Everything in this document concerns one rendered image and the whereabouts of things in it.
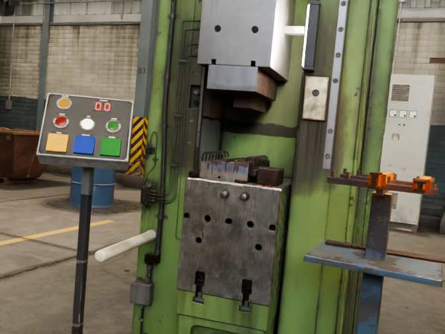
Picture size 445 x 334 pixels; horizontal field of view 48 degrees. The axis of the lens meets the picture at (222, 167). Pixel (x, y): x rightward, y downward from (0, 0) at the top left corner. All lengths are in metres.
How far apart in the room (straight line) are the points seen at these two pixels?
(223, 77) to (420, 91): 5.34
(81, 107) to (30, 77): 9.00
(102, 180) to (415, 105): 4.23
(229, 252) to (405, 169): 5.34
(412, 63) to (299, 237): 5.97
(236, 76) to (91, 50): 8.22
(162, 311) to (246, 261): 0.57
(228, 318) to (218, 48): 1.05
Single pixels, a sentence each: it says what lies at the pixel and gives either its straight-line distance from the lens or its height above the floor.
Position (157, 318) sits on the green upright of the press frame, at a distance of 2.34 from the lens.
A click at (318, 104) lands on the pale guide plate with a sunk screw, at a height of 1.25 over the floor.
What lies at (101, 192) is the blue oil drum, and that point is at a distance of 6.57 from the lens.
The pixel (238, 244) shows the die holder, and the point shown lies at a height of 0.68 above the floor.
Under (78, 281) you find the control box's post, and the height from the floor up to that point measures 0.44.
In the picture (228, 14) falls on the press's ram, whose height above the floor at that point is 1.56.
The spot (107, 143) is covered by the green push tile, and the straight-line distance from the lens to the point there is 1.97.
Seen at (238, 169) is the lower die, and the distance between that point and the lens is 1.94.
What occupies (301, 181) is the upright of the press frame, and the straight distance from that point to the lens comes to 2.04.
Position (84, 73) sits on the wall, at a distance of 10.12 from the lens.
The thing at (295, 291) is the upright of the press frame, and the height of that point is 0.48.
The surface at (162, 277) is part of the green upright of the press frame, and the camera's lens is 2.27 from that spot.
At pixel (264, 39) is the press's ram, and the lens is 1.96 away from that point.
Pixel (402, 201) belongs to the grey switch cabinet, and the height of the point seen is 0.40.
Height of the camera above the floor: 1.10
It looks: 4 degrees down
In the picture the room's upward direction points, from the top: 5 degrees clockwise
